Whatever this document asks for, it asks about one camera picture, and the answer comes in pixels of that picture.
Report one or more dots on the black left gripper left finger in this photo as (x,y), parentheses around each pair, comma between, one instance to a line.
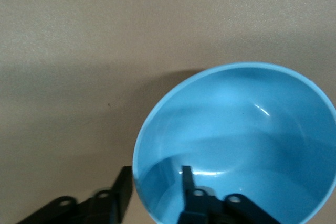
(115,200)

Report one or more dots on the blue bowl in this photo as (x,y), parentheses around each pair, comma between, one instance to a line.
(236,129)

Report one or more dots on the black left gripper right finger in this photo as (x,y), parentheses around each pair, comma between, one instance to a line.
(199,200)

